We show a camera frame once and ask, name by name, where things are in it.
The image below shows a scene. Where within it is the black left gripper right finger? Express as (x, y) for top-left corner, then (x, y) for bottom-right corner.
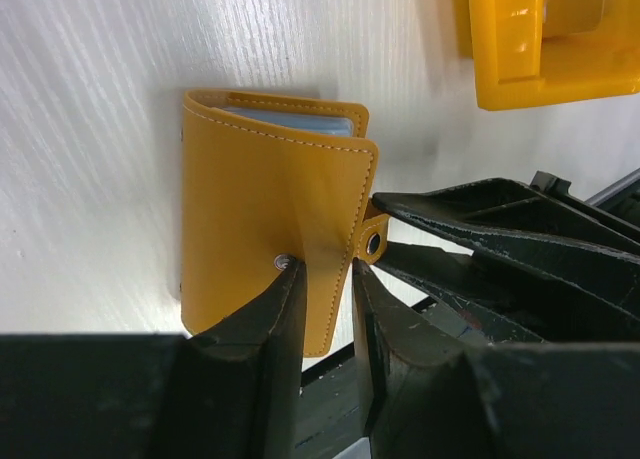
(352, 260), (639, 458)

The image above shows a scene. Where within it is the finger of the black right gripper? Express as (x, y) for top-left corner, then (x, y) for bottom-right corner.
(372, 241), (551, 353)
(373, 177), (639, 339)

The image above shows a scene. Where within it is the yellow leather card holder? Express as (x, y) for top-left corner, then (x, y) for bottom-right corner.
(180, 89), (389, 357)

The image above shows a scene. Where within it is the yellow plastic bin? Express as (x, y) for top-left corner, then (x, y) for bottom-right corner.
(454, 0), (639, 111)

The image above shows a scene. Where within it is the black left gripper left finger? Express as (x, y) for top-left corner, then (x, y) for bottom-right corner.
(1, 258), (307, 458)

